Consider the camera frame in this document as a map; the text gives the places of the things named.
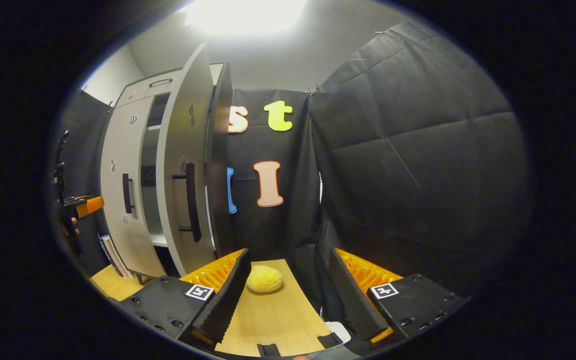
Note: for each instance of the grey cabinet drawer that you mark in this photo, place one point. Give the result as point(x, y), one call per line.
point(143, 92)

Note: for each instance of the yellow sponge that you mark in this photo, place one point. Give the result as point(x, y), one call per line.
point(264, 279)

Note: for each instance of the white book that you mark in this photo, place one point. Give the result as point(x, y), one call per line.
point(118, 260)

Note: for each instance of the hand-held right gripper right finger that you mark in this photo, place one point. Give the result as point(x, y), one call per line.
point(350, 295)

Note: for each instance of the grey double-door shoe cabinet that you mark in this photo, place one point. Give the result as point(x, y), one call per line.
point(220, 150)

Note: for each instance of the white cabinet shelf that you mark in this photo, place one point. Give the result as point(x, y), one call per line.
point(159, 240)
point(153, 127)

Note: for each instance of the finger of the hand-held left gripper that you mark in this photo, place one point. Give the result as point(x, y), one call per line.
point(90, 206)

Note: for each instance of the grey shoe cabinet door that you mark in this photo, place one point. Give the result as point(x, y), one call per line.
point(118, 200)
point(178, 125)

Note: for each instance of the ceiling light panel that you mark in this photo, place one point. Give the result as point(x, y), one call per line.
point(245, 15)

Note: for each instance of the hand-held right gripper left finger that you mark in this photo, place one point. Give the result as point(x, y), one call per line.
point(228, 295)

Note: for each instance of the blue book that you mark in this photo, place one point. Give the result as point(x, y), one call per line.
point(104, 245)

